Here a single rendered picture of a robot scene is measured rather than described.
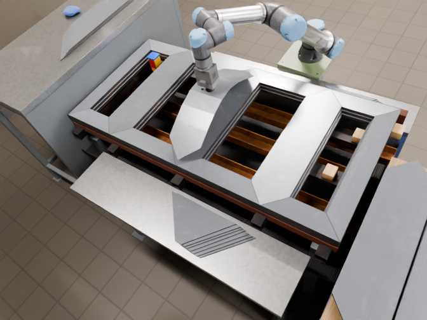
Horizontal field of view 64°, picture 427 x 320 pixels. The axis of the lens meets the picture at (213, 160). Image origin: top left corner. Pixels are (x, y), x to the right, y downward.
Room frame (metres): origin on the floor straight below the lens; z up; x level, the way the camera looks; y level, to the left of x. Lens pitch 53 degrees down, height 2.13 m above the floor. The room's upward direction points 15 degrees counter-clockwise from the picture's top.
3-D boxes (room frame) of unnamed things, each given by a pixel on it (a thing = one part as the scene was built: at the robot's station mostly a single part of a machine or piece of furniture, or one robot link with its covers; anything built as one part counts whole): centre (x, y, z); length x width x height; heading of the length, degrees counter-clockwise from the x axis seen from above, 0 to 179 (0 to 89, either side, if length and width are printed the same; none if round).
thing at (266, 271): (0.78, 0.24, 0.73); 1.20 x 0.26 x 0.03; 44
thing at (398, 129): (0.89, -0.86, 0.79); 0.06 x 0.05 x 0.04; 134
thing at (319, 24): (1.65, -0.76, 0.87); 0.13 x 0.12 x 0.14; 20
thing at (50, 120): (1.91, 0.42, 0.50); 1.30 x 0.04 x 1.01; 134
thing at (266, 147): (1.26, -0.10, 0.70); 1.66 x 0.08 x 0.05; 44
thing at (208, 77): (1.24, -0.06, 1.13); 0.10 x 0.09 x 0.16; 137
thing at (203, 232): (0.68, 0.14, 0.77); 0.45 x 0.20 x 0.04; 44
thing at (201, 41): (1.24, -0.08, 1.28); 0.09 x 0.08 x 0.11; 110
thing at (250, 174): (1.11, 0.05, 0.70); 1.66 x 0.08 x 0.05; 44
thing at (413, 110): (1.46, -0.59, 0.66); 1.30 x 0.20 x 0.03; 44
